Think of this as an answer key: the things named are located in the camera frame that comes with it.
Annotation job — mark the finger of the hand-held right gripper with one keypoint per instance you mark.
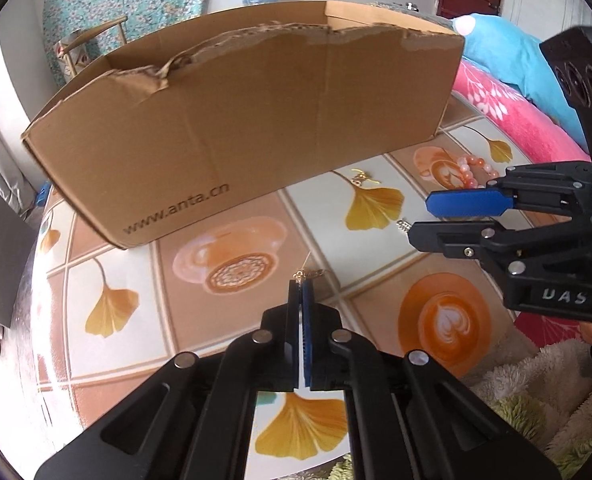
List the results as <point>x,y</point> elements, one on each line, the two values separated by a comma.
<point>450,235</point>
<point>465,202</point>

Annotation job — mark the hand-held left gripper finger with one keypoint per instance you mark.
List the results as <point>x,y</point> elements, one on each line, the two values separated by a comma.
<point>293,340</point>
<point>306,340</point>

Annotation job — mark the thin gold earring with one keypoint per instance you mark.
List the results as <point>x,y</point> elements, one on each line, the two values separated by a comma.
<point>300,275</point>

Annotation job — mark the brown cardboard box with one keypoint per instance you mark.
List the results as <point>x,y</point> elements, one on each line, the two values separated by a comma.
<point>226,135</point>

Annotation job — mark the silver bar earring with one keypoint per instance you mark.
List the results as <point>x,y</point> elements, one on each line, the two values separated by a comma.
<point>403,225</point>

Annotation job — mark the leaf patterned tablecloth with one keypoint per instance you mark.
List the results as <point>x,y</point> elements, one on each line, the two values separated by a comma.
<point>375,270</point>

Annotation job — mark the pink floral blanket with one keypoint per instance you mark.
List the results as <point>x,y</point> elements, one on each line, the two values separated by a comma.
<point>515,120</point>

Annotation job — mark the white fleece cloth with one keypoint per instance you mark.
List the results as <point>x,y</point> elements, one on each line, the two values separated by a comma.
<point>550,375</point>

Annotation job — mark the gold hook earring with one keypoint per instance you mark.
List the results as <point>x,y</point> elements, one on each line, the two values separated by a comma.
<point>359,178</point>

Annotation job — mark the blue plush pillow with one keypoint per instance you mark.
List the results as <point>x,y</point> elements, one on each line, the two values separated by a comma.
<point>505,55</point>

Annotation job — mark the grey patterned cloth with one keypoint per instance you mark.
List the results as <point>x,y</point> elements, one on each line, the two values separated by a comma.
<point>428,16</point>

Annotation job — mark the blue plastic object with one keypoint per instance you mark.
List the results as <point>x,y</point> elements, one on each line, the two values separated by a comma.
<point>42,195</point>

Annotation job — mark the black board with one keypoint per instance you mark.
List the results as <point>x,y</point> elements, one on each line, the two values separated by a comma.
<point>1,260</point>

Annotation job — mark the wooden chair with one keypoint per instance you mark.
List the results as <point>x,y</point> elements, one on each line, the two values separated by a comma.
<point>96,32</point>

